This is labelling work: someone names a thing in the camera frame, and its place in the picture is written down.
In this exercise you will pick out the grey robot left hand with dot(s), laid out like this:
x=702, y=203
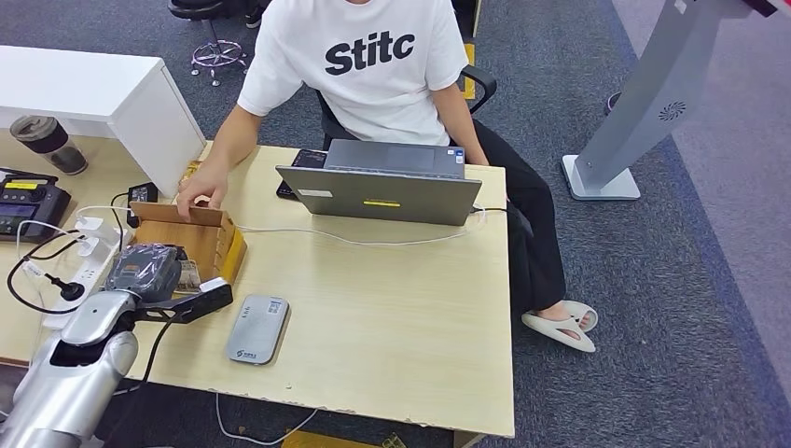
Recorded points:
x=145, y=272

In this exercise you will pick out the person's right hand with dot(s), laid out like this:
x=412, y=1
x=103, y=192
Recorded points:
x=204, y=188

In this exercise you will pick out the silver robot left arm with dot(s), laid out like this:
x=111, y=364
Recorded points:
x=68, y=383

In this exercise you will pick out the person's left forearm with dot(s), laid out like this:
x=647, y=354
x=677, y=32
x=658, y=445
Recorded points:
x=457, y=123

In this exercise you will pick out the person's right forearm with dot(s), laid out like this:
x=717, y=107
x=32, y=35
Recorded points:
x=235, y=139

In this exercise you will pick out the grey card reader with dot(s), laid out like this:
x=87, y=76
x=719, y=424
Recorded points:
x=256, y=329

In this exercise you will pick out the person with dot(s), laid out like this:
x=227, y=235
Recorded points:
x=371, y=93

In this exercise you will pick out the brown cardboard box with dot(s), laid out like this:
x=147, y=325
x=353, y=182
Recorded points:
x=198, y=238

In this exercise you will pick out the white power strip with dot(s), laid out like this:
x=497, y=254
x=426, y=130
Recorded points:
x=92, y=272

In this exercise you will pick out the black power adapter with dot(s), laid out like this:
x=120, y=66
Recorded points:
x=142, y=191

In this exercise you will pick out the white charger plug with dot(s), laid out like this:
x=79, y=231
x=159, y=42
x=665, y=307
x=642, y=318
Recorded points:
x=89, y=246
x=90, y=224

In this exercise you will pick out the black smartphone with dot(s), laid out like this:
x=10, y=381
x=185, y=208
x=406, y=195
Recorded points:
x=309, y=158

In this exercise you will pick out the black handheld controller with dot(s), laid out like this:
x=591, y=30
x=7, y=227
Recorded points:
x=28, y=207

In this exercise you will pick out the swivel chair with chrome base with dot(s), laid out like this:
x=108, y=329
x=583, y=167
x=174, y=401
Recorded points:
x=215, y=54

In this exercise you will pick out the white cabinet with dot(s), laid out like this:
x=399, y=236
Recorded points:
x=80, y=86

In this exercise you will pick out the clear tumbler with dark lid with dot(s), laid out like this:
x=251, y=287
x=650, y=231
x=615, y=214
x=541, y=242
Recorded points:
x=46, y=142

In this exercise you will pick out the grey laptop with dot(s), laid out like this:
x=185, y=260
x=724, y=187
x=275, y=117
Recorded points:
x=380, y=195

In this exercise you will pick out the black shoe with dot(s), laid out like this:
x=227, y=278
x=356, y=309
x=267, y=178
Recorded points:
x=253, y=17

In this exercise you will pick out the yellow object under desk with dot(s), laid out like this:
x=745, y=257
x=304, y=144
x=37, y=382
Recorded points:
x=321, y=441

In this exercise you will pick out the yellow strip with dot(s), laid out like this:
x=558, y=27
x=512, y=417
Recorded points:
x=469, y=77

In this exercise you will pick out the beige slipper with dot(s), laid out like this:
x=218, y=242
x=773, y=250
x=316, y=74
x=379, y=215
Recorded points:
x=556, y=332
x=587, y=314

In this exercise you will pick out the grey kiosk stand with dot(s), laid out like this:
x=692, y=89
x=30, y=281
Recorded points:
x=649, y=105

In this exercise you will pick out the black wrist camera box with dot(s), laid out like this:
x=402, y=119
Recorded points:
x=198, y=303

